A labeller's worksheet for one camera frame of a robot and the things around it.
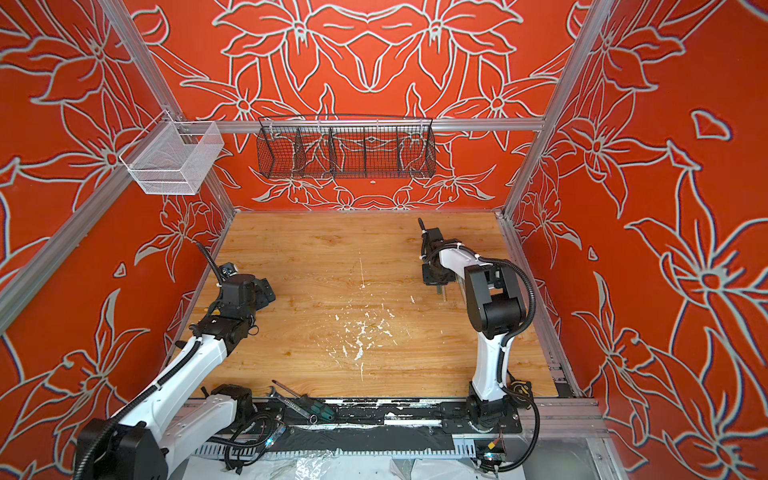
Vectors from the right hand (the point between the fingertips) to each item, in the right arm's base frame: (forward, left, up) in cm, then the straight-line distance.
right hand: (434, 277), depth 100 cm
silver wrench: (-39, +40, 0) cm, 56 cm away
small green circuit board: (-49, -8, 0) cm, 50 cm away
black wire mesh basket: (+35, +29, +29) cm, 54 cm away
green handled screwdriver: (-39, +35, +2) cm, 52 cm away
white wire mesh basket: (+26, +83, +33) cm, 93 cm away
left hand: (-10, +56, +13) cm, 58 cm away
